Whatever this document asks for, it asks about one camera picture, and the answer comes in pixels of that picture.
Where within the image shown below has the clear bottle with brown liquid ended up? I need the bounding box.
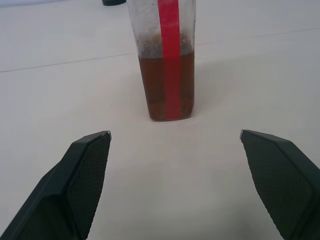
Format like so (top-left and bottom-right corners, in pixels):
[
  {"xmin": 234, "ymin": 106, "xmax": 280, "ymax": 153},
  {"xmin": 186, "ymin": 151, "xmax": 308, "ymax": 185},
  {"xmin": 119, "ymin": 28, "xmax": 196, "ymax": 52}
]
[{"xmin": 126, "ymin": 0, "xmax": 196, "ymax": 123}]

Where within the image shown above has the dark round object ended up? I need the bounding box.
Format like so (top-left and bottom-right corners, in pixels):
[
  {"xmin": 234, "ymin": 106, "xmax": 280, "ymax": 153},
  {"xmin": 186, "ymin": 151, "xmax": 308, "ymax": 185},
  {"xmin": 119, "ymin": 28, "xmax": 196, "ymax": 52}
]
[{"xmin": 101, "ymin": 0, "xmax": 128, "ymax": 7}]

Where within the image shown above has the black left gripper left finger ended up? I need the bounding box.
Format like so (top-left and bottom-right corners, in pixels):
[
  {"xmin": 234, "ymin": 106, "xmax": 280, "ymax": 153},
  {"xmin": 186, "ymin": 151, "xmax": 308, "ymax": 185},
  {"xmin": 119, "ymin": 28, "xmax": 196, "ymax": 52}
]
[{"xmin": 0, "ymin": 130, "xmax": 112, "ymax": 240}]

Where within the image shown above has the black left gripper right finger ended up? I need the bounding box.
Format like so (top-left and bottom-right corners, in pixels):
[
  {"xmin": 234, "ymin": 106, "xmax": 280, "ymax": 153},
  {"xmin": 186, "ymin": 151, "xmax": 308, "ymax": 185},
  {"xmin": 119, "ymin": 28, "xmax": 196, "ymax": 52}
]
[{"xmin": 239, "ymin": 129, "xmax": 320, "ymax": 240}]

